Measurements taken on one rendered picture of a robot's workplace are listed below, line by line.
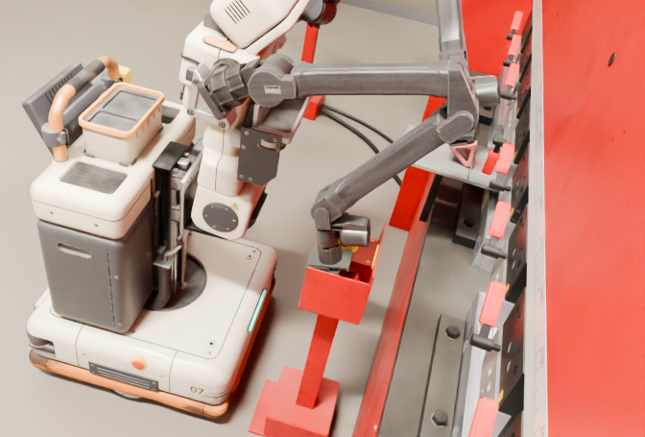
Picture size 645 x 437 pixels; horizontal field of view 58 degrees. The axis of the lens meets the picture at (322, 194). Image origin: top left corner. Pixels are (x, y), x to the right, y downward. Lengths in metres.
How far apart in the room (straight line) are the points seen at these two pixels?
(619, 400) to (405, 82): 0.76
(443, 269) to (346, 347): 0.97
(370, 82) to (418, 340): 0.53
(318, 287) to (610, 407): 1.00
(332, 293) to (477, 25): 1.26
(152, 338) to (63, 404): 0.39
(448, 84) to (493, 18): 1.21
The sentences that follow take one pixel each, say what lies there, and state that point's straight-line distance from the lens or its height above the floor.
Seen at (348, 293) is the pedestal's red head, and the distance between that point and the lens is 1.43.
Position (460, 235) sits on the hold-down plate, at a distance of 1.47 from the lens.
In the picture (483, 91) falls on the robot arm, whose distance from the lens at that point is 1.44.
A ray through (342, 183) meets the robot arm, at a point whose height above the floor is 1.05.
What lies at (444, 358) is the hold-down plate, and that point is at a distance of 1.20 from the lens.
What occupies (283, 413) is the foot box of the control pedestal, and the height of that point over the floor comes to 0.12.
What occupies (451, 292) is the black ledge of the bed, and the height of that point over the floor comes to 0.87.
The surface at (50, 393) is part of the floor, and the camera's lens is 2.18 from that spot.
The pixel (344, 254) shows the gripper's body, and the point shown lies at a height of 0.82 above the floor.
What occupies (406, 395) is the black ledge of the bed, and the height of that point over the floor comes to 0.88.
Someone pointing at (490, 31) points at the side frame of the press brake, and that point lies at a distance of 2.32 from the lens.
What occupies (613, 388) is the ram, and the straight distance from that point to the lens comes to 0.53.
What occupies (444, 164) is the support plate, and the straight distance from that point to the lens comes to 1.52.
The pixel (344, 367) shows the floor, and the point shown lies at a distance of 2.24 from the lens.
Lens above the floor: 1.81
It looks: 39 degrees down
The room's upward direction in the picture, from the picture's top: 12 degrees clockwise
